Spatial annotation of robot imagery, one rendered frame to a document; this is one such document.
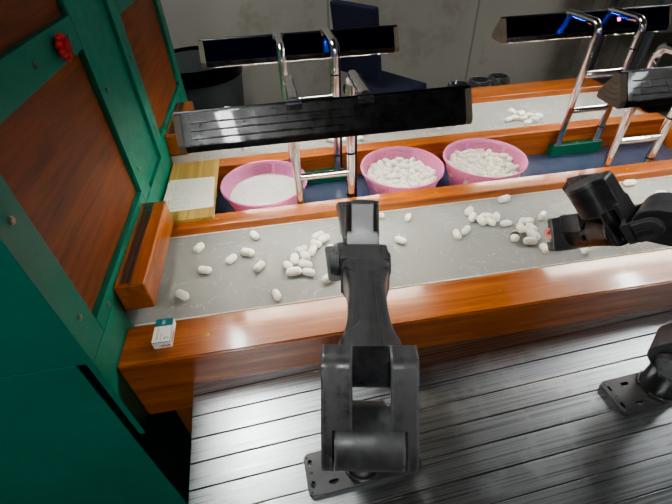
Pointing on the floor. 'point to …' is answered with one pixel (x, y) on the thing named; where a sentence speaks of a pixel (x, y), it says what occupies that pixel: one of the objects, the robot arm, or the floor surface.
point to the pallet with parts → (484, 81)
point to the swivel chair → (366, 64)
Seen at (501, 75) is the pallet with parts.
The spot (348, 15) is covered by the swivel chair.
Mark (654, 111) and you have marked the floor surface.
